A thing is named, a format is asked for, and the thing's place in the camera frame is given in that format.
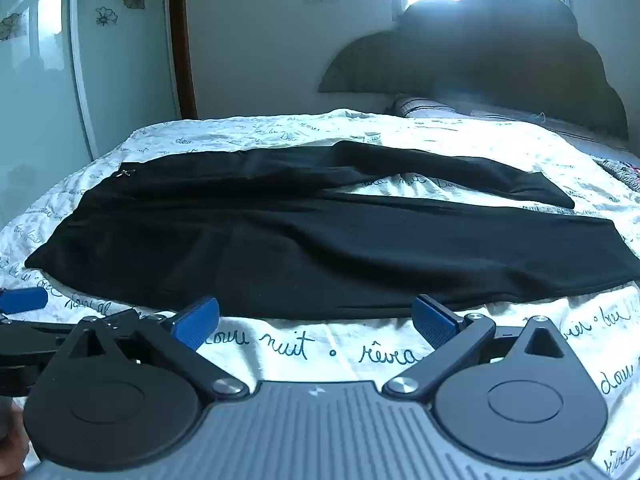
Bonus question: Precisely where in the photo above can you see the black pants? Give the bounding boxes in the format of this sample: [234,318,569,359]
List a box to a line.
[24,140,640,322]

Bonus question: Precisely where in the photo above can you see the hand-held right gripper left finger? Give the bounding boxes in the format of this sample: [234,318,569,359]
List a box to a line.
[69,297,251,402]

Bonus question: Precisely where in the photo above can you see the brown wooden frame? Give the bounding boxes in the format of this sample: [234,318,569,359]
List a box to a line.
[167,0,199,121]

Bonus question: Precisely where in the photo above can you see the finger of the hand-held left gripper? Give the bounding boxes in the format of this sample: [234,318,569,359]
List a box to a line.
[0,287,49,317]
[0,321,76,362]

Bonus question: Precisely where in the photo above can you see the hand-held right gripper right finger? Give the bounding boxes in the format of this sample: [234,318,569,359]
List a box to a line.
[382,294,568,402]

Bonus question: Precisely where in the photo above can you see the person's left hand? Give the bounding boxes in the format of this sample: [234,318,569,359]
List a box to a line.
[0,404,32,477]

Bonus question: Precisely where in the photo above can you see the white script-print bedspread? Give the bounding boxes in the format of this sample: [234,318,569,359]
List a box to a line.
[0,107,640,480]

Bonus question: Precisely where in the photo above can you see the dark scalloped headboard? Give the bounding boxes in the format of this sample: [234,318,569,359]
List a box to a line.
[317,0,630,142]

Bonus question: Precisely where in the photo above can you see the striped grey pillow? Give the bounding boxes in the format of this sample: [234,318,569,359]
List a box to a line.
[391,92,628,153]

